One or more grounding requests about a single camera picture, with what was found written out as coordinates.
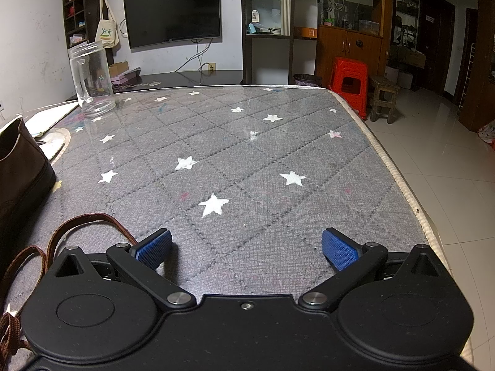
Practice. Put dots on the grey star table cover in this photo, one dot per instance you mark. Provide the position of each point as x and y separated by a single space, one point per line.
251 162

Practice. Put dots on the black television stand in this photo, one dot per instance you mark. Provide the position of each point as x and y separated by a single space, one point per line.
185 77

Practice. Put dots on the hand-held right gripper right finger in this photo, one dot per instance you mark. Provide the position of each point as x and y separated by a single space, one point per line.
340 250

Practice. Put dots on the brown shoelace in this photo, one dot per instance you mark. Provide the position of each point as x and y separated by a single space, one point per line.
8 324

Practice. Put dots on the small wooden stool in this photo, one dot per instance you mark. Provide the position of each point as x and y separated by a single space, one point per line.
383 83

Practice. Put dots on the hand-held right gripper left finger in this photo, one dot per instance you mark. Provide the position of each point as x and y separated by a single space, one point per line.
154 248

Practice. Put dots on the small cardboard box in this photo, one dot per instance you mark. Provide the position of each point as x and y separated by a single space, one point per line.
118 68

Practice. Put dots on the cream tote bag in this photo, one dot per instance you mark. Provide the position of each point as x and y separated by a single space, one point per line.
107 33

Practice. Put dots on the brown leather shoe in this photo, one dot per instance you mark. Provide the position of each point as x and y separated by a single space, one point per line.
19 150

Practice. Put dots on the pink box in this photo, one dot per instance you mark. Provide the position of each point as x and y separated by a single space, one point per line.
125 79

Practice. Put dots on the dark wooden door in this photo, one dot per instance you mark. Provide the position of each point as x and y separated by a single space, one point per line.
437 46

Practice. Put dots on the white paper notebook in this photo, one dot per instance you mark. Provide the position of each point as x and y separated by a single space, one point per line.
50 119

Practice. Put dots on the glass display cabinet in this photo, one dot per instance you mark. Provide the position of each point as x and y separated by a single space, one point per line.
247 58

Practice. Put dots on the black wall television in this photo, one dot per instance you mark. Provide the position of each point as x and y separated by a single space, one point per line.
174 11

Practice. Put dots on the red plastic stool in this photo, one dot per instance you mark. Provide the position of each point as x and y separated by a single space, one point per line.
348 69

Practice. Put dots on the brown wooden cabinet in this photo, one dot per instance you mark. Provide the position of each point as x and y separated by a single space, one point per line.
348 46

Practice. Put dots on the dark wooden cubby shelf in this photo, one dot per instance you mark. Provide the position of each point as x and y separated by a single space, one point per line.
87 7

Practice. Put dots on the purple patterned trash bin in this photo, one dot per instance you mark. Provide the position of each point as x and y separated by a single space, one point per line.
307 81

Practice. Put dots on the clear glass mug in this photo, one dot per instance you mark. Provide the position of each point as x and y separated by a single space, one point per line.
91 85

